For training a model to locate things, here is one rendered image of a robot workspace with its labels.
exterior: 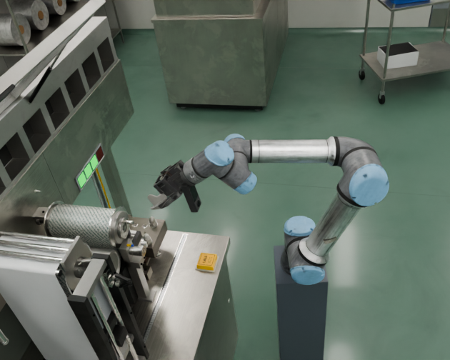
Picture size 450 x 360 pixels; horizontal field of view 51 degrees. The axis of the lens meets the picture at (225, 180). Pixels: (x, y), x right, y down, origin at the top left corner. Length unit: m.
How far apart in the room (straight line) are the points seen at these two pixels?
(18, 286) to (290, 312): 1.08
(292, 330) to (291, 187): 1.68
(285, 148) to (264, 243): 1.78
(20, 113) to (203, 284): 0.92
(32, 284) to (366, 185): 1.01
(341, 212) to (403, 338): 1.46
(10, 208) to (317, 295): 1.19
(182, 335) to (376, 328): 1.39
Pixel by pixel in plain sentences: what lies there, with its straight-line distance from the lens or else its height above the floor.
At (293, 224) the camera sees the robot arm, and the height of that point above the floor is 1.13.
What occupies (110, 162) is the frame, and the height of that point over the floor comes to 0.88.
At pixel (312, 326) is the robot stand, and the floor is 0.59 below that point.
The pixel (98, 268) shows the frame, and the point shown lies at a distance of 1.34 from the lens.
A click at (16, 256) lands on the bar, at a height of 1.45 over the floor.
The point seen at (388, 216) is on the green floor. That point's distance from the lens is 3.46.
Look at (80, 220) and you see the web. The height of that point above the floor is 1.30.
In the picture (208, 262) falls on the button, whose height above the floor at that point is 0.92.
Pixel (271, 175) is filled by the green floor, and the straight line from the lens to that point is 3.74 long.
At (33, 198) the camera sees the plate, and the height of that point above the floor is 1.34.
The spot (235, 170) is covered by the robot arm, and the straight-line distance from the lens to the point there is 1.37.
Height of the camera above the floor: 2.40
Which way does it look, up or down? 40 degrees down
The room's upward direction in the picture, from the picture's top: 8 degrees counter-clockwise
